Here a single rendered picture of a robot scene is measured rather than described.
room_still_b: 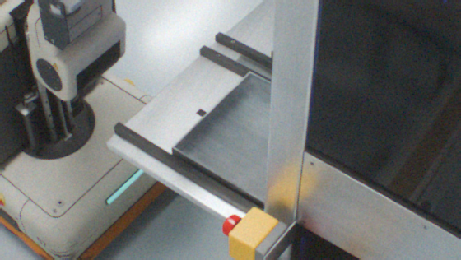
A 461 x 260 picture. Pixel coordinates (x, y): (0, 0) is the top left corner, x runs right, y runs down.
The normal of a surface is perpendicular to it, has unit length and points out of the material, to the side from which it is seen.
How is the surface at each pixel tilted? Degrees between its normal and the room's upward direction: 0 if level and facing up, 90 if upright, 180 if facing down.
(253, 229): 0
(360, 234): 90
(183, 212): 0
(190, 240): 0
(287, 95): 90
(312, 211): 90
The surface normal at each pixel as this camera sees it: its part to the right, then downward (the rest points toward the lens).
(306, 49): -0.60, 0.61
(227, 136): 0.00, -0.65
